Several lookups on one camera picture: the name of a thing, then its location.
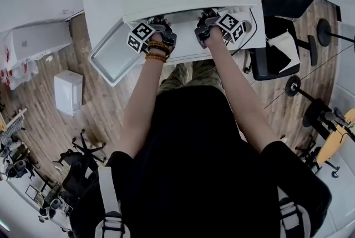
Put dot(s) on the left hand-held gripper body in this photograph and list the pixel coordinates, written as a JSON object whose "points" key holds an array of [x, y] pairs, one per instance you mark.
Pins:
{"points": [[140, 37]]}

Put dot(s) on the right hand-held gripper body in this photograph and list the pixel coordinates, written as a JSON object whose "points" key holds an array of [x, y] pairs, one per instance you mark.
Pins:
{"points": [[230, 26]]}

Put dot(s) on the silver metal baking tray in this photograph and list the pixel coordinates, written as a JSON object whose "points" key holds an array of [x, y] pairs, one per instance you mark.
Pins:
{"points": [[113, 56]]}

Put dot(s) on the person's left forearm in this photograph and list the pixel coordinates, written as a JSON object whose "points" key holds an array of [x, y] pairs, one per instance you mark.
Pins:
{"points": [[138, 109]]}

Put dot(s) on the person's right forearm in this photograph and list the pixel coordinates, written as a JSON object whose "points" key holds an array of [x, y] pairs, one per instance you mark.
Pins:
{"points": [[244, 103]]}

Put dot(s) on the white desk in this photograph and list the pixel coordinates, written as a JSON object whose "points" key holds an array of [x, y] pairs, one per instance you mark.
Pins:
{"points": [[100, 1]]}

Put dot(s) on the white cloth bag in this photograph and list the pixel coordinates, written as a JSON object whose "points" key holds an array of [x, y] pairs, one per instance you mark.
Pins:
{"points": [[285, 42]]}

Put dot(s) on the person's camouflage trousers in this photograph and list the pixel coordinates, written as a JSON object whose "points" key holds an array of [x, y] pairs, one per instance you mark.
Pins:
{"points": [[188, 76]]}

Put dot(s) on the black stand with round base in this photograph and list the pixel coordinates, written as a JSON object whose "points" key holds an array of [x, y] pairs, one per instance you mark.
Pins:
{"points": [[292, 86]]}

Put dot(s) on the white cardboard box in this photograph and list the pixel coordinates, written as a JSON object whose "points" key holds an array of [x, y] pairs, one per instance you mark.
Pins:
{"points": [[68, 92]]}

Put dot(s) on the black standing fan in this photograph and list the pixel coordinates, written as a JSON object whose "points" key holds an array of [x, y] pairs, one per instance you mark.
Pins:
{"points": [[324, 33]]}

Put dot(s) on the white water dispenser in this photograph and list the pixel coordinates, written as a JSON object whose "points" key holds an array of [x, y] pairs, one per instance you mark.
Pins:
{"points": [[41, 40]]}

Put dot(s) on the black round stool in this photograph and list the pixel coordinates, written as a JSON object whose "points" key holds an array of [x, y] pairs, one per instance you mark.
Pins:
{"points": [[313, 115]]}

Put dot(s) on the clear jug with red label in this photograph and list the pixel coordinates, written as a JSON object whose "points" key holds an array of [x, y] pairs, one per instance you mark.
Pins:
{"points": [[16, 77]]}

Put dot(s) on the person's black shirt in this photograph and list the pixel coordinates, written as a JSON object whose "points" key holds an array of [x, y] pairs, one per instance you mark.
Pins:
{"points": [[199, 162]]}

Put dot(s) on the black office swivel chair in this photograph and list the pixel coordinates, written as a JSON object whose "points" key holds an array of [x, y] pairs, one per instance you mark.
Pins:
{"points": [[80, 164]]}

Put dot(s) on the wooden stick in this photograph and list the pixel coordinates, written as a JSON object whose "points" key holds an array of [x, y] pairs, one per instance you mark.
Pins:
{"points": [[18, 115]]}

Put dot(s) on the round wooden table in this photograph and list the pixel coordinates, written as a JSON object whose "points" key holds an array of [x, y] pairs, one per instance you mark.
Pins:
{"points": [[335, 142]]}

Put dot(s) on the cluttered white workbench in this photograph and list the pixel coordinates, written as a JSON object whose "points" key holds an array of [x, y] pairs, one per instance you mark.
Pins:
{"points": [[16, 189]]}

